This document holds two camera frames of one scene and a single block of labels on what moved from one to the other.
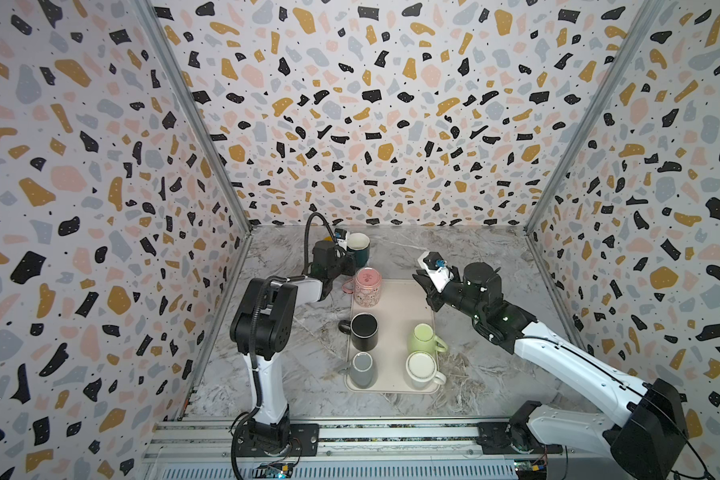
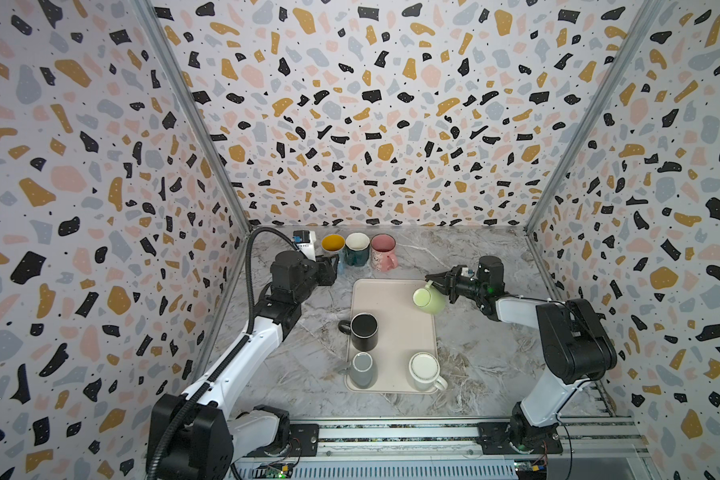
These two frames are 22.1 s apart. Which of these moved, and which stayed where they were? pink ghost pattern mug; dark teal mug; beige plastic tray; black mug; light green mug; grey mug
Moved: light green mug; pink ghost pattern mug
Stayed: black mug; dark teal mug; grey mug; beige plastic tray
